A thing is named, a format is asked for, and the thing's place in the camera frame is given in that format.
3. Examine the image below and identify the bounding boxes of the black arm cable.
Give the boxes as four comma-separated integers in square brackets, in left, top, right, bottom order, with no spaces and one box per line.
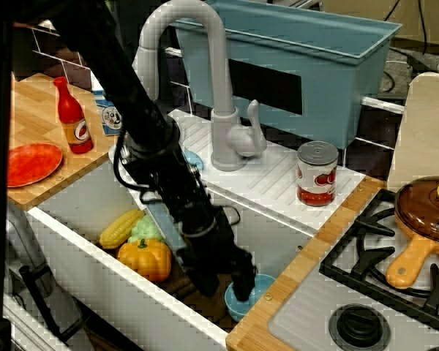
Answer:
[112,133,162,205]

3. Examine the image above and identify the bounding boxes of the tomato can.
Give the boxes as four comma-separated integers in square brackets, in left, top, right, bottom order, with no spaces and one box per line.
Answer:
[296,140,339,208]

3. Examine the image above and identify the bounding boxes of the blue white milk carton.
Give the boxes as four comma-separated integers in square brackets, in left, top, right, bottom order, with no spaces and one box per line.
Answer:
[91,69,124,138]

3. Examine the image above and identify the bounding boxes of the brown pan lid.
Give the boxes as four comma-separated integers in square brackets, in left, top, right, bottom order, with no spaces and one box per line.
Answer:
[394,175,439,243]

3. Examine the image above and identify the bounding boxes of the light wooden cutting board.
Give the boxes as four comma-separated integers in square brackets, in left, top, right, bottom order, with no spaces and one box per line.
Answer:
[386,72,439,192]

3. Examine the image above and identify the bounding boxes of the green toy grapes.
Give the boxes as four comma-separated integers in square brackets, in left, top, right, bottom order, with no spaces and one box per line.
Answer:
[127,214,166,245]

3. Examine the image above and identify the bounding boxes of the black hanging cable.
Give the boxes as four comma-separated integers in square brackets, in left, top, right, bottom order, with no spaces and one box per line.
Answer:
[418,0,427,56]

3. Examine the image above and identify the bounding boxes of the orange toy pan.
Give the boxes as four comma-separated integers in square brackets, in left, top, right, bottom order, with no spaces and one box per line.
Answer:
[385,204,439,290]

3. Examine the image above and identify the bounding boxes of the grey toy faucet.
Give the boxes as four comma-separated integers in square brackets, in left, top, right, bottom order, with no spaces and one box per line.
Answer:
[131,0,269,173]

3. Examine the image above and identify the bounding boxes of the yellow toy corn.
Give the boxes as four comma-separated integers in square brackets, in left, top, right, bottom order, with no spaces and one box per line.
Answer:
[99,208,146,250]

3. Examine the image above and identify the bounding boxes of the light blue bowl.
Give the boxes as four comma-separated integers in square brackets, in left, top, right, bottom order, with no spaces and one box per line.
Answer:
[224,273,277,323]

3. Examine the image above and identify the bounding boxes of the orange toy bell pepper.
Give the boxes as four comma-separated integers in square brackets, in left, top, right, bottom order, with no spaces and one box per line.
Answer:
[116,238,173,283]

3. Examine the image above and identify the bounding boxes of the black stove grate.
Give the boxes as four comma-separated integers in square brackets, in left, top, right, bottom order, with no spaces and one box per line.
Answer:
[319,188,439,328]

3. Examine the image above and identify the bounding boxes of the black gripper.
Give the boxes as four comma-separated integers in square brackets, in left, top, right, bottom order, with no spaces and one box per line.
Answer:
[175,210,259,303]

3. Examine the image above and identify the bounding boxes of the red plate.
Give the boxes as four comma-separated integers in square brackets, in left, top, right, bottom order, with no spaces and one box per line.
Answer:
[7,143,64,189]

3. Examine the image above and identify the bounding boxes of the white toy sink unit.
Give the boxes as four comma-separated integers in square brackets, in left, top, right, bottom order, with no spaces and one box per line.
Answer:
[5,107,367,351]

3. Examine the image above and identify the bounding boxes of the black stove knob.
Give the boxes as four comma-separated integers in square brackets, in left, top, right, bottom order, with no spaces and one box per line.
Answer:
[328,303,392,351]

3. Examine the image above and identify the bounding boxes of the red sauce bottle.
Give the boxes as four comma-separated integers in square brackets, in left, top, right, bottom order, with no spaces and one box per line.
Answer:
[53,76,95,155]

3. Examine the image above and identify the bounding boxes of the teal plastic bin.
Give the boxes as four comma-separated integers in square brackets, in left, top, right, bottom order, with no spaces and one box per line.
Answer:
[173,0,403,151]

